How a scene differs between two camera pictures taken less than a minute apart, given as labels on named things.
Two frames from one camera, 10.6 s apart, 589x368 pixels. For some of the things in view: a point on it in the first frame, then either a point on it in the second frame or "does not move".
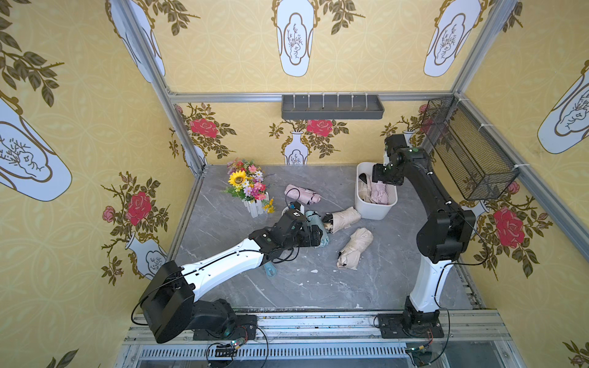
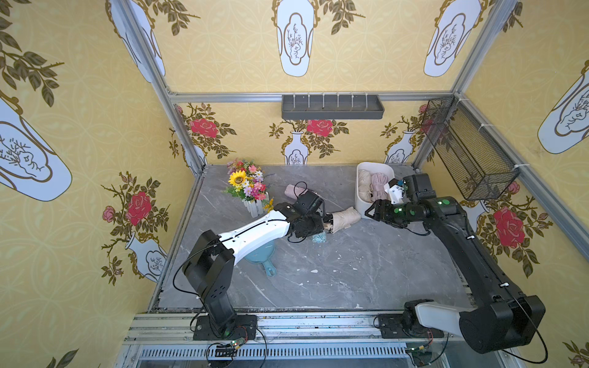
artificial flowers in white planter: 246,182 does not move
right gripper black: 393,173 to 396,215
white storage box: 373,211 does not move
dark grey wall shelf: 333,106 does not move
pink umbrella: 378,193 does not move
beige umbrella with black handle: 337,221 does not move
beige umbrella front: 349,257 to 364,185
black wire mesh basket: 478,166 does not move
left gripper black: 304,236 to 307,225
